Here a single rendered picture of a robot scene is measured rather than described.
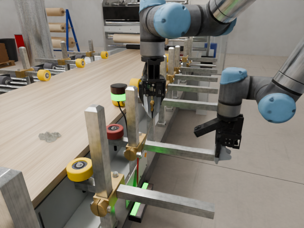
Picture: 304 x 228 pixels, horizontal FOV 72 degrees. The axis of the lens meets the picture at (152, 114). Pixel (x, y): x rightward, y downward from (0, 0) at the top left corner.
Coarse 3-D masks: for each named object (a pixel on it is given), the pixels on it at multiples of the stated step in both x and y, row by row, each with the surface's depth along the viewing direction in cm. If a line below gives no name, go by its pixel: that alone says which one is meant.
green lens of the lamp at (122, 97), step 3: (111, 93) 75; (111, 96) 75; (114, 96) 73; (117, 96) 73; (120, 96) 73; (123, 96) 74; (114, 99) 74; (117, 99) 74; (120, 99) 74; (123, 99) 74
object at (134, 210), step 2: (144, 184) 86; (146, 184) 86; (142, 186) 85; (144, 186) 85; (146, 186) 85; (142, 188) 84; (144, 188) 84; (136, 202) 78; (134, 204) 77; (136, 204) 77; (138, 204) 77; (134, 206) 76; (136, 206) 76; (138, 206) 76; (134, 208) 76; (136, 208) 76; (132, 210) 75; (134, 210) 75; (136, 210) 75; (132, 212) 74; (134, 212) 74; (136, 212) 74; (132, 214) 73; (134, 214) 73
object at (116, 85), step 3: (114, 84) 75; (117, 84) 75; (120, 84) 75; (123, 84) 75; (114, 87) 72; (117, 87) 72; (120, 87) 72; (120, 108) 78; (123, 114) 78; (126, 120) 79; (126, 123) 80; (126, 126) 80
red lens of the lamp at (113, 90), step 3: (126, 84) 76; (111, 87) 73; (123, 87) 73; (126, 87) 74; (111, 90) 73; (114, 90) 72; (117, 90) 72; (120, 90) 72; (123, 90) 73; (114, 93) 73; (117, 93) 73; (120, 93) 73; (123, 93) 73
